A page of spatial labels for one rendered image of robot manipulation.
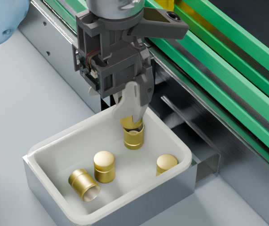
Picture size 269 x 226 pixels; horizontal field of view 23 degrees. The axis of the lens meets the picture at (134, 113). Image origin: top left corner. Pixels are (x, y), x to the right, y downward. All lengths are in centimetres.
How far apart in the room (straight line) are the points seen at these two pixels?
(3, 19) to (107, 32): 21
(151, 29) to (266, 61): 23
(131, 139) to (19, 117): 23
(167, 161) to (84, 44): 28
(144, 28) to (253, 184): 33
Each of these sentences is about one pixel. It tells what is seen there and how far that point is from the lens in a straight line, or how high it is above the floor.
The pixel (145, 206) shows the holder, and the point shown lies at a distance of 103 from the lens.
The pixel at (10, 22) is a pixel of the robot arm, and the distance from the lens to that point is 67.
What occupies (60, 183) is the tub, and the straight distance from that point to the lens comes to 109.
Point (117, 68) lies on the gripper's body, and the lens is 86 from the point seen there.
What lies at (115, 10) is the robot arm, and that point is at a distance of 81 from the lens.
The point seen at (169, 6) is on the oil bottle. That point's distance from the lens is 117.
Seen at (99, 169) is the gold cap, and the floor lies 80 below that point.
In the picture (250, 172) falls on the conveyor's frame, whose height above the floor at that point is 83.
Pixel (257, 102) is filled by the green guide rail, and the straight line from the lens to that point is 97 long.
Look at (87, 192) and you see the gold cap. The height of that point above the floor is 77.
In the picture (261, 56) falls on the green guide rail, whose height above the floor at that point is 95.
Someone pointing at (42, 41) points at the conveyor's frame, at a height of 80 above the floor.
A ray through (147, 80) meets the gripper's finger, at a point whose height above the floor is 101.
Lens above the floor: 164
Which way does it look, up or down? 47 degrees down
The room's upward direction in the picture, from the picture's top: straight up
